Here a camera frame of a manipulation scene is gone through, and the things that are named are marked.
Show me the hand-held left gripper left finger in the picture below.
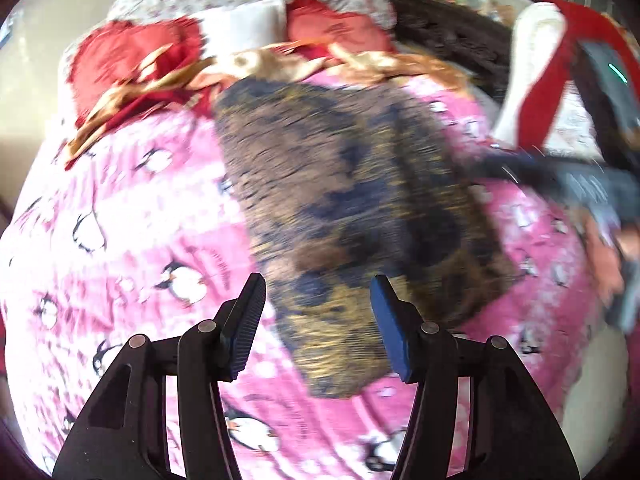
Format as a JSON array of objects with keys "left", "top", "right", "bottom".
[{"left": 51, "top": 272, "right": 267, "bottom": 480}]

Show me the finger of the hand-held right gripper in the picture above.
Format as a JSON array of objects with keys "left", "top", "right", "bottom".
[{"left": 470, "top": 152, "right": 566, "bottom": 197}]

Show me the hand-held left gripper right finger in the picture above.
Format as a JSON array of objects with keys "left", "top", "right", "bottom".
[{"left": 370, "top": 275, "right": 581, "bottom": 480}]

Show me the dark brown patterned garment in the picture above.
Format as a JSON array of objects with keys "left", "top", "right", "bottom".
[{"left": 212, "top": 77, "right": 521, "bottom": 401}]

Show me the person's right hand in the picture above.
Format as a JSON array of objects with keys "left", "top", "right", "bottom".
[{"left": 580, "top": 212, "right": 640, "bottom": 311}]

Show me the red and white garment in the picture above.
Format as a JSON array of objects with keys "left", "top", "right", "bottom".
[{"left": 492, "top": 0, "right": 626, "bottom": 161}]

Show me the dark brown cloth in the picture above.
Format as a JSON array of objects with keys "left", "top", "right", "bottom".
[{"left": 375, "top": 0, "right": 516, "bottom": 106}]

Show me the pink penguin blanket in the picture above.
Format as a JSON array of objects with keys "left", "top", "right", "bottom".
[{"left": 0, "top": 67, "right": 631, "bottom": 480}]

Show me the red pillow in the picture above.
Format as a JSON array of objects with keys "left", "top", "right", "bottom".
[
  {"left": 285, "top": 0, "right": 396, "bottom": 61},
  {"left": 67, "top": 17, "right": 211, "bottom": 131}
]

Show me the gold satin cloth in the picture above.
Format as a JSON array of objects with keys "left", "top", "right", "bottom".
[{"left": 65, "top": 42, "right": 476, "bottom": 171}]

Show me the white folded cloth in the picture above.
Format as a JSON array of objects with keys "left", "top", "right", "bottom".
[{"left": 200, "top": 0, "right": 286, "bottom": 56}]

